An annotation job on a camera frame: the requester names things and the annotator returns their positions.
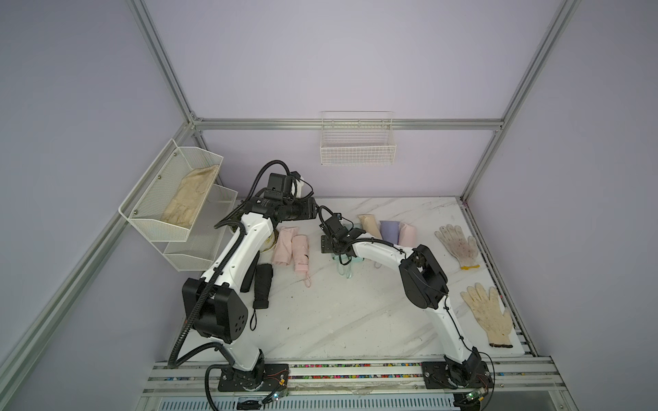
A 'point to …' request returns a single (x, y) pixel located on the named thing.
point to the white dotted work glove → (465, 251)
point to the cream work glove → (488, 311)
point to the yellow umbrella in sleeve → (369, 225)
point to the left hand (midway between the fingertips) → (309, 211)
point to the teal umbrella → (347, 267)
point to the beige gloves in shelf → (191, 191)
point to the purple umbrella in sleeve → (390, 231)
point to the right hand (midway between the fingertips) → (335, 244)
